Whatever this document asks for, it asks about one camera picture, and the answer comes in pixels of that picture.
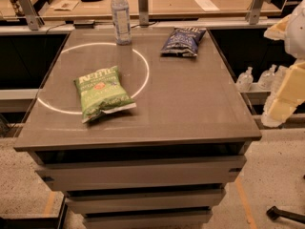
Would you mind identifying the left metal bracket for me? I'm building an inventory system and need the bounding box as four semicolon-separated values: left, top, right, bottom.
15;0;42;31

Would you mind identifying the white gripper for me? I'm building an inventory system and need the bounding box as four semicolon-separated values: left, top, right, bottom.
261;0;305;128

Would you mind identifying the clear plastic water bottle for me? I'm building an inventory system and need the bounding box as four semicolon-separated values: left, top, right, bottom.
111;0;132;45

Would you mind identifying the green Kettle chip bag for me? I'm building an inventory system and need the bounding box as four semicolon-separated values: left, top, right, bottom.
74;66;136;123

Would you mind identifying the grey drawer cabinet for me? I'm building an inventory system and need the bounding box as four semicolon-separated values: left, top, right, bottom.
15;28;261;229

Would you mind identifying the middle metal bracket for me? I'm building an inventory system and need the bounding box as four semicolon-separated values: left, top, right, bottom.
138;0;149;27

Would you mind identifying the black chair base leg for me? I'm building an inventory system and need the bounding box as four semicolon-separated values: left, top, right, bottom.
266;206;305;224

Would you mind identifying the left sanitizer bottle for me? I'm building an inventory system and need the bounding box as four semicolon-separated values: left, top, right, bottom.
235;67;254;92

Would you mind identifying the right sanitizer bottle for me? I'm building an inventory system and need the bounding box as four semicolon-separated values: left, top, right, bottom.
257;64;276;90

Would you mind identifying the blue chip bag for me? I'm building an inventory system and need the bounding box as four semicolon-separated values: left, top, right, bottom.
160;27;206;57

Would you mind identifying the small booklet on desk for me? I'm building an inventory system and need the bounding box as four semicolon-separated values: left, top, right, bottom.
52;0;78;11

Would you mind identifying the sanitizer bottle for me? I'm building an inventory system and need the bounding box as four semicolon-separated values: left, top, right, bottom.
235;67;254;92
257;64;276;90

